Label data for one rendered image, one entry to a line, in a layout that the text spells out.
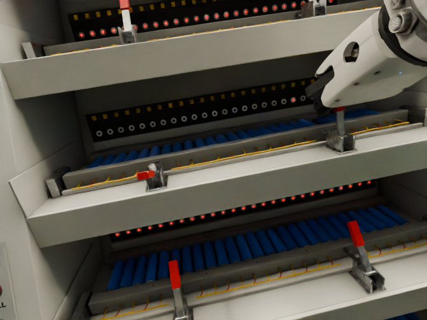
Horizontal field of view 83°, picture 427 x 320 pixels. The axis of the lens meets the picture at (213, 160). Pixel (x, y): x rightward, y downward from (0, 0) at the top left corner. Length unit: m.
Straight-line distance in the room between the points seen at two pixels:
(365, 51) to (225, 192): 0.21
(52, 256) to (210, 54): 0.35
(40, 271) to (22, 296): 0.03
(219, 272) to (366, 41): 0.34
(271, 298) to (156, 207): 0.21
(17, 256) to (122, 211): 0.13
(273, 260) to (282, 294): 0.05
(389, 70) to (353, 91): 0.04
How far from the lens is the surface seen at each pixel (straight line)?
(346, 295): 0.42
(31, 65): 0.40
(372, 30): 0.27
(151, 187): 0.33
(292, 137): 0.41
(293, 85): 0.53
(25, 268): 0.39
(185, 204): 0.33
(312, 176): 0.36
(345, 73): 0.29
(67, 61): 0.38
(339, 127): 0.39
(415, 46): 0.25
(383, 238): 0.50
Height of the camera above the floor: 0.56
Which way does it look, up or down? 2 degrees up
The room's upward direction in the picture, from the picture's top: 11 degrees counter-clockwise
